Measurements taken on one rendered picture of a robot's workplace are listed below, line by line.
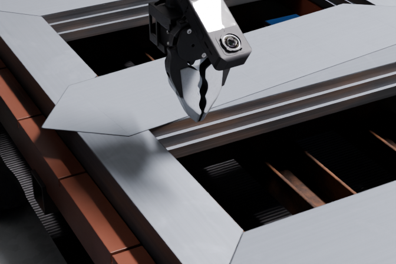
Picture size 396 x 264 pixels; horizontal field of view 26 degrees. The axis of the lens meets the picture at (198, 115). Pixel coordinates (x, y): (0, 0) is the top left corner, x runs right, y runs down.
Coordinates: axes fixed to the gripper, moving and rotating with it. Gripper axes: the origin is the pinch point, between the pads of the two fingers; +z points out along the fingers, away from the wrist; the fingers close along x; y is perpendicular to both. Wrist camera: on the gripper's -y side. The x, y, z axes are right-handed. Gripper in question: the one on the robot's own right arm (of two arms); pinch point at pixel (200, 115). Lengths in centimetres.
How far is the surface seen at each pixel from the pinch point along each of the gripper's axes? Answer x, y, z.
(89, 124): 10.0, 14.2, 5.9
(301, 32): -34.0, 25.3, 6.7
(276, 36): -29.4, 26.2, 6.6
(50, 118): 14.1, 18.6, 5.9
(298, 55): -28.5, 18.3, 6.6
